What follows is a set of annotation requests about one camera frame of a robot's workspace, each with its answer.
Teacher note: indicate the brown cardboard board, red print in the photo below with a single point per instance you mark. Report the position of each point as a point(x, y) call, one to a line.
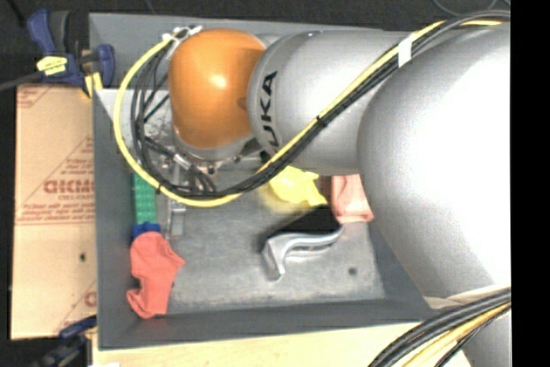
point(51, 142)

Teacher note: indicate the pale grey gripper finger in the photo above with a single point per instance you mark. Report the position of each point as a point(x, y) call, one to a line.
point(169, 222)
point(180, 221)

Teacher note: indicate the yellow cloth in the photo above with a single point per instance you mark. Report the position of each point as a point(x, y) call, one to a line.
point(296, 187)

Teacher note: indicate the pink cloth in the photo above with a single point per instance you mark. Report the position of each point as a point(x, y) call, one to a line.
point(350, 200)

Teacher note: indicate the dark green flat block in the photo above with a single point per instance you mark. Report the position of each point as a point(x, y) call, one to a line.
point(144, 198)

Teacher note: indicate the grey metal bin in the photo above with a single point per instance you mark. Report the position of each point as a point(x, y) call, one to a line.
point(223, 266)

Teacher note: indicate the silver curved metal tool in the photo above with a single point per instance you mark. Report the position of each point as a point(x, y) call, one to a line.
point(279, 251)

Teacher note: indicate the small blue thing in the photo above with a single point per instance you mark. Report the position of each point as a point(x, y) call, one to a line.
point(145, 228)

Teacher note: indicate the red-orange cloth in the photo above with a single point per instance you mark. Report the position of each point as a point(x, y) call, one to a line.
point(152, 270)

